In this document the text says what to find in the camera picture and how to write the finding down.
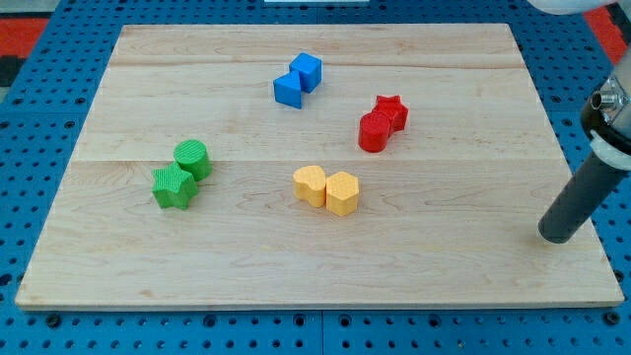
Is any yellow heart block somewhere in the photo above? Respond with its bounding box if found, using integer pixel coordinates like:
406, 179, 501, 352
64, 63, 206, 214
292, 165, 326, 207

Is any green cylinder block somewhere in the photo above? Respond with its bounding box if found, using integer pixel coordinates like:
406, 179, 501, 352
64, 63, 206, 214
174, 139, 212, 181

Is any wooden board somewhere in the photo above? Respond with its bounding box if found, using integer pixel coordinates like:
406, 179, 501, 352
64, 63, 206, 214
15, 24, 624, 311

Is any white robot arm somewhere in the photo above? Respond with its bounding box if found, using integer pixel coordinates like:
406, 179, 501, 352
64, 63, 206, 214
528, 0, 630, 171

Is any red star block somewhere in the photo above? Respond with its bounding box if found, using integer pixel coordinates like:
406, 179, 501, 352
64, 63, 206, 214
373, 96, 409, 135

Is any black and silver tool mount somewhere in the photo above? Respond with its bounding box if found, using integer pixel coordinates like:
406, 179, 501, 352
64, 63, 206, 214
581, 49, 630, 171

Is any blue bowtie block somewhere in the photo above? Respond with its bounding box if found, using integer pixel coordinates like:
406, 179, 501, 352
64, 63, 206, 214
273, 71, 302, 109

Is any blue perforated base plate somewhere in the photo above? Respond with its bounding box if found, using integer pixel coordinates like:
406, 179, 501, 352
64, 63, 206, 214
1, 0, 630, 354

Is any blue cube block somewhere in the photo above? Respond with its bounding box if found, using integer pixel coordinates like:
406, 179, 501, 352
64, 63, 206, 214
289, 52, 322, 93

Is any green star block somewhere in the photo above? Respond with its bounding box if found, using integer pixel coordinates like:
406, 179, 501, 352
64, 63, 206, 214
152, 163, 198, 210

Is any yellow hexagon block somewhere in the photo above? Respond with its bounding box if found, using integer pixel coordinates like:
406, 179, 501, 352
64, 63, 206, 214
325, 172, 360, 216

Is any red cylinder block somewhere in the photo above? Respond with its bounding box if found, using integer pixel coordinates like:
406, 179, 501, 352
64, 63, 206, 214
358, 111, 390, 153

